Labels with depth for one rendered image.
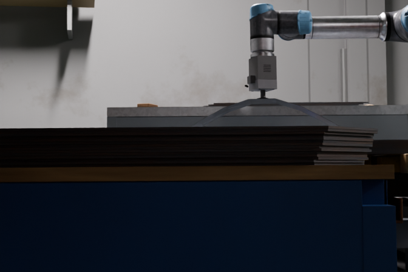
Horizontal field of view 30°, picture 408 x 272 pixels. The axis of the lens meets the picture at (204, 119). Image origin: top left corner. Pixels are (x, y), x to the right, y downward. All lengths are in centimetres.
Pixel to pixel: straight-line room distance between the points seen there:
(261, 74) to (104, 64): 348
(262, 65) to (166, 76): 344
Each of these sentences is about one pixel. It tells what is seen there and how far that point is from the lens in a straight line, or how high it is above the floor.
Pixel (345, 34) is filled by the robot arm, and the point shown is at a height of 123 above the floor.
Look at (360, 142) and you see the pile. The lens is 125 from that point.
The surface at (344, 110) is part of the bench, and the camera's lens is 324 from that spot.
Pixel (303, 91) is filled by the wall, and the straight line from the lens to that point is 596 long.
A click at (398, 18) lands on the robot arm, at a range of 251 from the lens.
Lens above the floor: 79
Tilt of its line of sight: 4 degrees up
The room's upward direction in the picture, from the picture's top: straight up
